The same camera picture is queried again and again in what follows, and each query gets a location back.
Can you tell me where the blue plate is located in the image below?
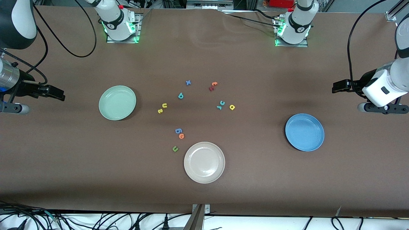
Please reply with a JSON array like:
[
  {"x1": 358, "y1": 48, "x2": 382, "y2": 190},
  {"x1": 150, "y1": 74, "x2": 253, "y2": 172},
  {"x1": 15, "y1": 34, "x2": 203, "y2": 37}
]
[{"x1": 285, "y1": 113, "x2": 325, "y2": 152}]

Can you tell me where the light green plate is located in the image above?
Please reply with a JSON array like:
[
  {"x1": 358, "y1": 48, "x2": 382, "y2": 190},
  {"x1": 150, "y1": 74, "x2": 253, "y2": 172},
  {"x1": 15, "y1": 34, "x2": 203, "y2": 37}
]
[{"x1": 98, "y1": 85, "x2": 137, "y2": 121}]

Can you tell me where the red box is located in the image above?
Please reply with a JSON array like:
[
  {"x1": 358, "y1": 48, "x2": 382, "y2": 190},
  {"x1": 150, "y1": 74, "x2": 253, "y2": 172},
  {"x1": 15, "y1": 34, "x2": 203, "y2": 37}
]
[{"x1": 268, "y1": 0, "x2": 296, "y2": 8}]

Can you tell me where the brown table mat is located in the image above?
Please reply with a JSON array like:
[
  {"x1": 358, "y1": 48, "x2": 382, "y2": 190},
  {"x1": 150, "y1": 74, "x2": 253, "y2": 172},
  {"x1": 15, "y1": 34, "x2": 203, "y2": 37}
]
[{"x1": 0, "y1": 5, "x2": 409, "y2": 218}]

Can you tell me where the beige plate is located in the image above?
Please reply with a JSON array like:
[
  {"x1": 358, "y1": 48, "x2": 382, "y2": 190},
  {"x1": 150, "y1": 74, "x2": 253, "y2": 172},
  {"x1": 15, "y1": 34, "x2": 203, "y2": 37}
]
[{"x1": 184, "y1": 142, "x2": 226, "y2": 184}]

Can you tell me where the grey device box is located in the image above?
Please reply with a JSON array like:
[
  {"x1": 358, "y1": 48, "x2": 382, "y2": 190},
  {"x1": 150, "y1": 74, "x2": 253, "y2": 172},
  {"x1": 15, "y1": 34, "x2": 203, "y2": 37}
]
[{"x1": 186, "y1": 0, "x2": 234, "y2": 10}]

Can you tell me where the aluminium table profile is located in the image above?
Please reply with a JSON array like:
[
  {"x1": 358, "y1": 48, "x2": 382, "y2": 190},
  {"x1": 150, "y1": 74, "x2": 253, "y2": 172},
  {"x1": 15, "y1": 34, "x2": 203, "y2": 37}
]
[{"x1": 184, "y1": 204, "x2": 211, "y2": 230}]

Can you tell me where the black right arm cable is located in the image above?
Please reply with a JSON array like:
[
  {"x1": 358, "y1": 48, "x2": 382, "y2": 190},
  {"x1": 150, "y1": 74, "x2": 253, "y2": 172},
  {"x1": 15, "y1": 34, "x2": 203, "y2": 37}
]
[{"x1": 0, "y1": 0, "x2": 97, "y2": 85}]

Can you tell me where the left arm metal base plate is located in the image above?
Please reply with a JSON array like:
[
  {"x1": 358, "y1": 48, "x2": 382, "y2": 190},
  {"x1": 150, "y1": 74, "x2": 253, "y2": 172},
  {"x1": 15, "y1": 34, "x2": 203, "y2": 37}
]
[{"x1": 273, "y1": 16, "x2": 309, "y2": 48}]

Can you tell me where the aluminium frame corner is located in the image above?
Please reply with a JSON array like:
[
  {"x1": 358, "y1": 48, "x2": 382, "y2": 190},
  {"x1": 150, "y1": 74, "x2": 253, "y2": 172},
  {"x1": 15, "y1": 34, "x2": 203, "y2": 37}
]
[{"x1": 386, "y1": 0, "x2": 409, "y2": 22}]

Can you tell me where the black cable on mat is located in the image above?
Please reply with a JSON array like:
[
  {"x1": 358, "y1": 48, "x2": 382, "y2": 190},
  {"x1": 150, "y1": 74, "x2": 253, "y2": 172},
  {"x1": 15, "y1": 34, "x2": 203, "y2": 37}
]
[{"x1": 220, "y1": 9, "x2": 282, "y2": 26}]

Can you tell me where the green tipped cable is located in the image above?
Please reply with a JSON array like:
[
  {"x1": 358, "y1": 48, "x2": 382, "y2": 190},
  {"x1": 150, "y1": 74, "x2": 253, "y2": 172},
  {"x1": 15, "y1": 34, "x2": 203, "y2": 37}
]
[{"x1": 45, "y1": 209, "x2": 61, "y2": 222}]

